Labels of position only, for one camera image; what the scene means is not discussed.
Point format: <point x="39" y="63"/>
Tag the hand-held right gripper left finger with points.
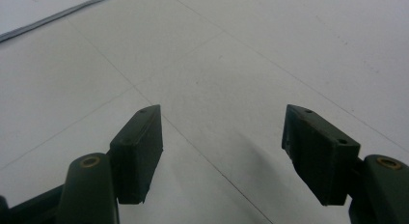
<point x="138" y="156"/>

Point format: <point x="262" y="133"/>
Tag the white paper sheet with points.
<point x="38" y="10"/>

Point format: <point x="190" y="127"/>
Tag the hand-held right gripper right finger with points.
<point x="321" y="156"/>

